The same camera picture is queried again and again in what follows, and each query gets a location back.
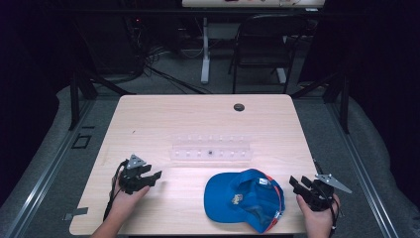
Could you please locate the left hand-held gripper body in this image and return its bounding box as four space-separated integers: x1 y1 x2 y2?
117 154 154 195

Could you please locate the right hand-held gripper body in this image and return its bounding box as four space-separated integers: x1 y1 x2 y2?
300 173 354 212

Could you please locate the blue baseball cap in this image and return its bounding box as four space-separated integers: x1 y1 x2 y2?
203 168 286 234

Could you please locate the person's left hand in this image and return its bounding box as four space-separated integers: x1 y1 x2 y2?
109 172 152 216

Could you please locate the person's right hand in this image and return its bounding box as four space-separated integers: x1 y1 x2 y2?
295 192 342 232

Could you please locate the clear plastic rack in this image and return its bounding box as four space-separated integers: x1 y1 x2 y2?
169 133 255 163

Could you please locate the grey tape strip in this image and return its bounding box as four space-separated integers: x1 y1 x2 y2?
61 206 90 222

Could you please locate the black metal stand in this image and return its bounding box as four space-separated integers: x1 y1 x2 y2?
289 70 351 135
67 67 137 132

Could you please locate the black curtain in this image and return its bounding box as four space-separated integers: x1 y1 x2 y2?
298 0 420 209
0 0 87 206

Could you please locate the white background desk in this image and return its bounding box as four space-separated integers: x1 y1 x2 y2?
181 0 327 85

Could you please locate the black folding chair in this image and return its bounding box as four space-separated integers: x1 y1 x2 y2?
227 13 310 95

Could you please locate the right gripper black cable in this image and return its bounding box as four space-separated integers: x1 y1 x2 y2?
329 194 343 236

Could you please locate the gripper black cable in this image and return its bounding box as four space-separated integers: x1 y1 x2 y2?
102 159 130 222
329 194 343 236

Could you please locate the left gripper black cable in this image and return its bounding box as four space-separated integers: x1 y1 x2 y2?
102 159 130 222

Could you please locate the aluminium floor rail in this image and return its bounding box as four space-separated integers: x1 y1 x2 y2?
325 98 401 238
0 98 97 238

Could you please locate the bundle of floor cables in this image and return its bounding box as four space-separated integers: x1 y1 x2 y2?
140 44 214 96

